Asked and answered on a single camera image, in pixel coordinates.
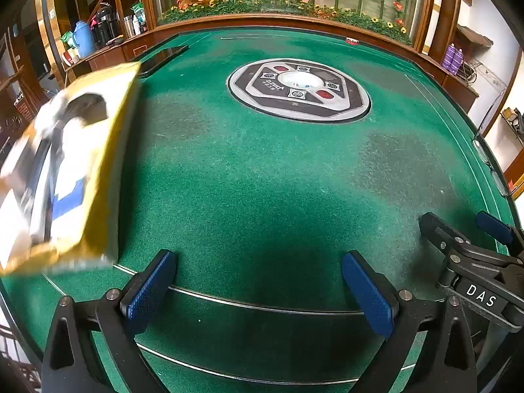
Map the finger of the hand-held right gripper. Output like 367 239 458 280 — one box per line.
419 212 472 255
476 210 524 251

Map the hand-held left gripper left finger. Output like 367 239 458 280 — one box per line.
41 249 181 393

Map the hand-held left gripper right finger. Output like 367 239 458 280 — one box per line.
341 251 479 393

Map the yellow cardboard box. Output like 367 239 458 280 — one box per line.
0 61 142 277

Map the black smartphone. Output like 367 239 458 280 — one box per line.
137 44 190 79

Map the round table control panel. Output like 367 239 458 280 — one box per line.
226 58 371 123

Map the wooden side cabinet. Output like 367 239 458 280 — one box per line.
61 25 164 87

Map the blue thermos jug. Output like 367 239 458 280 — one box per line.
72 20 96 59

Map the black thermos jug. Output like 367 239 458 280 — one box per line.
91 3 120 50

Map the artificial flower planter display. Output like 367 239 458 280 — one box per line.
158 0 415 47

